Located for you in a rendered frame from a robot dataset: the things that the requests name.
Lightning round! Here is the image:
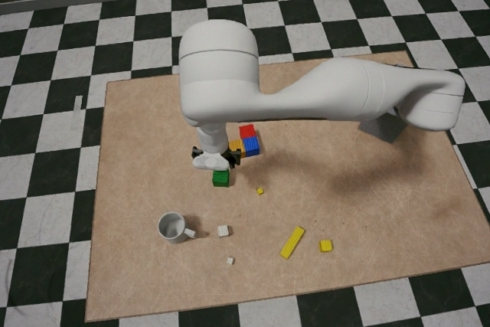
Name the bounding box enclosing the grey mug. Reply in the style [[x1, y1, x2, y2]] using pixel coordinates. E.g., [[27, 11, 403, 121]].
[[158, 212, 198, 244]]

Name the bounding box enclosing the small yellow block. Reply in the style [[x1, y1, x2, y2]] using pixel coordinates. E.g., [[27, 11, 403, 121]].
[[318, 240, 332, 253]]

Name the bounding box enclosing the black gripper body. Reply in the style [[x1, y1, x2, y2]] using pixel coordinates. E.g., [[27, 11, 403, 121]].
[[221, 143, 231, 159]]

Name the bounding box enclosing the green wood-grain cube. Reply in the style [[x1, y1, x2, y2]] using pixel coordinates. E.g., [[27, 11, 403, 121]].
[[212, 169, 230, 188]]

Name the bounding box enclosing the blue wooden cube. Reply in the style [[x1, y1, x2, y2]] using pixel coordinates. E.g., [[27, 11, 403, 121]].
[[243, 136, 260, 157]]

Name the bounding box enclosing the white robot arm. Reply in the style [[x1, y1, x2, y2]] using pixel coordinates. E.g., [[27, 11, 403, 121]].
[[179, 19, 465, 171]]

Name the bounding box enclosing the yellow wooden cube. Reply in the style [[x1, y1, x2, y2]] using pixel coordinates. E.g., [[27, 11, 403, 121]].
[[229, 139, 246, 159]]

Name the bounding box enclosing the yellow flat bar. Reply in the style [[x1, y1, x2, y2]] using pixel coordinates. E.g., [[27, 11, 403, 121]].
[[280, 226, 304, 259]]

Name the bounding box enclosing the red cube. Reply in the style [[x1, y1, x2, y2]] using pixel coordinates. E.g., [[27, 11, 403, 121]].
[[239, 124, 256, 139]]

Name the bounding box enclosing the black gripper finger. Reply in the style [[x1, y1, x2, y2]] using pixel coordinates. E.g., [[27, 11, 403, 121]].
[[227, 149, 241, 170], [191, 146, 201, 159]]

